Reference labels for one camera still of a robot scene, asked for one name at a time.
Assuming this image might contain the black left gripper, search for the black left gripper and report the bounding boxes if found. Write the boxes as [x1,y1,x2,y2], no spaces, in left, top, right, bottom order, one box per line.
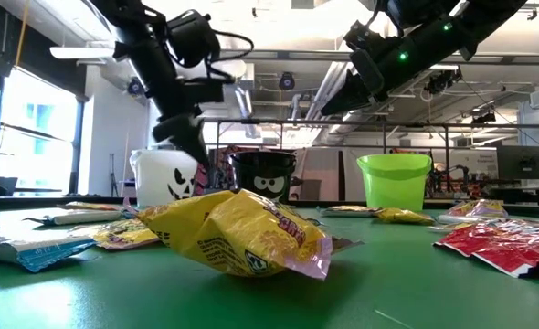
[153,75,212,168]

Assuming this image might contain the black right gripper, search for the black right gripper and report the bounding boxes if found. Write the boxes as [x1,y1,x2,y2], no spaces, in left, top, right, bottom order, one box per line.
[320,48,392,118]

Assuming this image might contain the red Skittles candy packet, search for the red Skittles candy packet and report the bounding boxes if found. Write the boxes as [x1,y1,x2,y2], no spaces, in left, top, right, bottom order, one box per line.
[433,218,539,280]

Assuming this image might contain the black halloween bucket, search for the black halloween bucket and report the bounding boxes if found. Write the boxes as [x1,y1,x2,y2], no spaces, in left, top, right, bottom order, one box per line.
[227,150,297,202]

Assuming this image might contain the green halloween bucket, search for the green halloween bucket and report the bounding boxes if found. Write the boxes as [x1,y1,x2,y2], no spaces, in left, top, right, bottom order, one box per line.
[356,153,433,212]

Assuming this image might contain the white ventilation ducts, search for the white ventilation ducts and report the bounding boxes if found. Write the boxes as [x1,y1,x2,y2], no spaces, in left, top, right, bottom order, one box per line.
[303,61,357,122]

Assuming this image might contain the white jack-o-lantern bucket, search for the white jack-o-lantern bucket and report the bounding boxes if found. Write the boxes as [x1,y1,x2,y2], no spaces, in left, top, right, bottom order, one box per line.
[128,148,202,209]

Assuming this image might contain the white partition panel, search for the white partition panel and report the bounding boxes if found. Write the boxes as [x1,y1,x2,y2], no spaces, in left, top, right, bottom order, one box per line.
[296,146,366,202]

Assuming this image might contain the white ceiling box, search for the white ceiling box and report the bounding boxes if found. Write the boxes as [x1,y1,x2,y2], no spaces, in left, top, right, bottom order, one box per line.
[226,58,256,91]

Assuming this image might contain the large bright window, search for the large bright window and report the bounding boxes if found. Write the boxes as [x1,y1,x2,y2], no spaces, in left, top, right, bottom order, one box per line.
[0,68,86,197]

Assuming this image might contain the dark background monitor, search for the dark background monitor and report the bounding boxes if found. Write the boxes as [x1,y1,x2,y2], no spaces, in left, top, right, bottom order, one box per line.
[496,144,539,181]

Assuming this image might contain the green table mat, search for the green table mat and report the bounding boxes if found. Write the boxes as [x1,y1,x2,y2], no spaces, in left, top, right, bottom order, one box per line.
[0,203,539,329]

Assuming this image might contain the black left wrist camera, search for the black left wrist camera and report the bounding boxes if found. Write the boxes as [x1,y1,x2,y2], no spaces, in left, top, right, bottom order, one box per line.
[191,77,237,105]

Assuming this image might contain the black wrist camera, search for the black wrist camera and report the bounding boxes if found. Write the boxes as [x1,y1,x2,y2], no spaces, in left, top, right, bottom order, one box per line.
[191,77,237,105]
[344,20,389,54]

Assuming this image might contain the black ceiling camera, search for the black ceiling camera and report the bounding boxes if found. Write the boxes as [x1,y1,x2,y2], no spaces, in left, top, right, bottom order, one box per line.
[278,71,297,91]
[126,77,146,97]

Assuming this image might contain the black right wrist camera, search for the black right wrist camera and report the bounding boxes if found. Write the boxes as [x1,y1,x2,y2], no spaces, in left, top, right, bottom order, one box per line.
[344,20,389,54]

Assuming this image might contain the black metal rack frame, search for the black metal rack frame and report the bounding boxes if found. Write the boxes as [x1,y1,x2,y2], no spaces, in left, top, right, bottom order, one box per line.
[203,117,539,193]

